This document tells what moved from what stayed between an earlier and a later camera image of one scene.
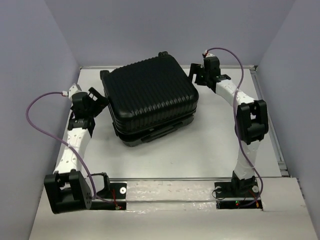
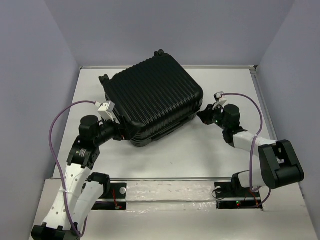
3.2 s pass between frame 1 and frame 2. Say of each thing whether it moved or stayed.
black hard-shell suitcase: stayed
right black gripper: moved
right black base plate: stayed
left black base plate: stayed
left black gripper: moved
